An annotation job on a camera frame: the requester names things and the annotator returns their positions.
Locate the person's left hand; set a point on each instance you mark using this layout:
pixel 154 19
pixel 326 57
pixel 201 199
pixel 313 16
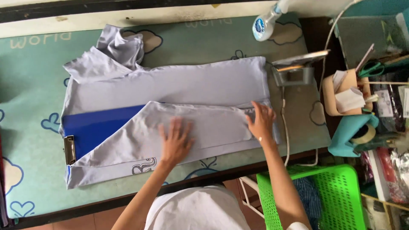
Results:
pixel 176 143

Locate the person's right hand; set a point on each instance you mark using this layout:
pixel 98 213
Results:
pixel 262 126

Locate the light lavender shirt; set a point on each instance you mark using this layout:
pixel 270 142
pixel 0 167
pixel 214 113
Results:
pixel 191 83

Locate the grey clothes iron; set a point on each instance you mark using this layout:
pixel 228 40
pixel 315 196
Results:
pixel 294 75

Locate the person's white top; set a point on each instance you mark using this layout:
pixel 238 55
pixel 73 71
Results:
pixel 198 210

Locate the beige desk organiser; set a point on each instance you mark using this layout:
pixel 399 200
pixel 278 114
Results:
pixel 329 95

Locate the teal tape dispenser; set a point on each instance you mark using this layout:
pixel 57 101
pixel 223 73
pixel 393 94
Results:
pixel 342 134

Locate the blue clipboard with metal clip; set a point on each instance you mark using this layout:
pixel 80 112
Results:
pixel 96 127

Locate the blue striped cloth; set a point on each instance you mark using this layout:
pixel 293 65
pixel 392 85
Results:
pixel 308 198

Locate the white folded papers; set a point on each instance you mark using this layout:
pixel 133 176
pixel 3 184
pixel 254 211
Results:
pixel 350 99

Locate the clear spray bottle blue label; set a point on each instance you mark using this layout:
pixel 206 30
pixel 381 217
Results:
pixel 263 25

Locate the beige tape roll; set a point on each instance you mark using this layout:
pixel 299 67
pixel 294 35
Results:
pixel 366 135

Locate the green plastic laundry basket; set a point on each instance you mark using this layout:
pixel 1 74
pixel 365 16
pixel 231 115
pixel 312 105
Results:
pixel 338 198

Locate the cluttered side shelf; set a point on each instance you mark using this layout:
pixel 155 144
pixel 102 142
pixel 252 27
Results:
pixel 389 105

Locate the teal printed ironing mat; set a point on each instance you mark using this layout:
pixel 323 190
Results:
pixel 35 95

